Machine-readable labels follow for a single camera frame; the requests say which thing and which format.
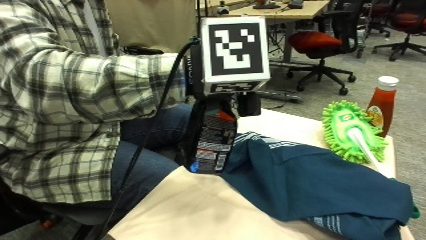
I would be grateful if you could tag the grey power strip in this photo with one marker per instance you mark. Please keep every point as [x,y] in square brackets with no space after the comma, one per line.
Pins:
[280,96]

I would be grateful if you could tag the white marker cube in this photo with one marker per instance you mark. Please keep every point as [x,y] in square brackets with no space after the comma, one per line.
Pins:
[235,50]

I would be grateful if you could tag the green microfibre duster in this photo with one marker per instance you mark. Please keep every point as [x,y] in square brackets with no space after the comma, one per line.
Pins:
[344,123]

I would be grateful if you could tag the red and black office chair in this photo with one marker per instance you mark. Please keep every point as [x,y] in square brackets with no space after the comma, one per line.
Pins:
[317,41]
[406,20]

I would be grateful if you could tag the dark teal cloth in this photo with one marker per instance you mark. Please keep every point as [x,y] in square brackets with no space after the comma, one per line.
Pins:
[310,180]

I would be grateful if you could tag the wooden desk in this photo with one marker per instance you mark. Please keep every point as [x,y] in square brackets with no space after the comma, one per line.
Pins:
[284,13]

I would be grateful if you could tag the red ketchup bottle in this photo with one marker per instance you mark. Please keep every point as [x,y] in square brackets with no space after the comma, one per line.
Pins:
[381,103]

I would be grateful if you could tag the dark object on desk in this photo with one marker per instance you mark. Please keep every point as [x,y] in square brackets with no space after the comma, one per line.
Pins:
[296,4]
[266,4]

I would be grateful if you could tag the the person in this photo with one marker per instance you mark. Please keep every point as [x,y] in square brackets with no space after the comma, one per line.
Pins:
[53,116]

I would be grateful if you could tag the small green object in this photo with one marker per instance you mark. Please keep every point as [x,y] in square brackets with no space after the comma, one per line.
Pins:
[416,212]

